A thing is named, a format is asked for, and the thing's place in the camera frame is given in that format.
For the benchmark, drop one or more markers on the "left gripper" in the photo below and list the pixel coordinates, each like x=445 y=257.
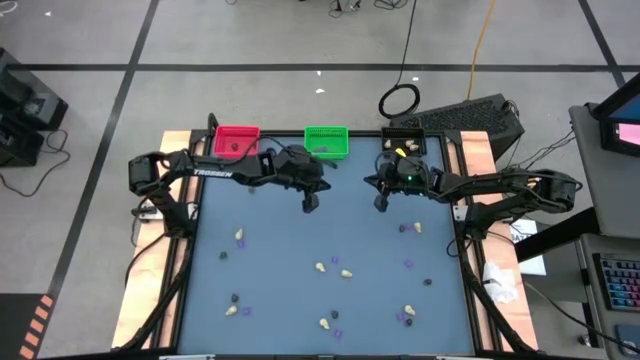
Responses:
x=312 y=182

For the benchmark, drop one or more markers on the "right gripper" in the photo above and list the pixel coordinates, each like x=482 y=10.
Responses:
x=382 y=184

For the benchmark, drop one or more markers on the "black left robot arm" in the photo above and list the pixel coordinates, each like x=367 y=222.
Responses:
x=212 y=173

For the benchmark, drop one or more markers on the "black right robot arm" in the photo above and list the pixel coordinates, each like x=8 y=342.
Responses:
x=500 y=182

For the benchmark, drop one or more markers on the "green plastic basket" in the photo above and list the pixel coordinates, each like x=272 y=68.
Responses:
x=325 y=135

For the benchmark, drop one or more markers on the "black plastic basket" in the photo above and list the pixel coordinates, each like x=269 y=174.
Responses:
x=402 y=134

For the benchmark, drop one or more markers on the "wooden side board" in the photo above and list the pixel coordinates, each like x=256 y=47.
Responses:
x=474 y=147
x=137 y=300

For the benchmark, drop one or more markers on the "red plastic basket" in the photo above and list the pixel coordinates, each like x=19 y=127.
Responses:
x=222 y=135

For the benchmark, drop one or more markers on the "white crumpled paper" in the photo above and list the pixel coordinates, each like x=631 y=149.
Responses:
x=500 y=282

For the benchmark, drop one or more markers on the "white printed sheet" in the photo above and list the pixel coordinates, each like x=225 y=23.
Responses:
x=525 y=232

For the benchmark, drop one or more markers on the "grey desk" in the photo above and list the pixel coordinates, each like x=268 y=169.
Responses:
x=600 y=190

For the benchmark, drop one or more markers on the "computer monitor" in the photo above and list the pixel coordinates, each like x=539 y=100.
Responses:
x=625 y=132

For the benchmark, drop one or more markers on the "backlit keyboard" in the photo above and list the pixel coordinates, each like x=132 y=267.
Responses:
x=622 y=282

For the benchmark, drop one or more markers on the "black equipment cart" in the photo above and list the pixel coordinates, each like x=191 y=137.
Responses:
x=25 y=110

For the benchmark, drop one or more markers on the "white metal bracket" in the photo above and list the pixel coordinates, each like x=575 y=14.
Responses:
x=459 y=212

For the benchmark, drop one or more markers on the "black frame strut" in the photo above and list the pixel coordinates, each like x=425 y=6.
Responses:
x=492 y=310
x=160 y=300

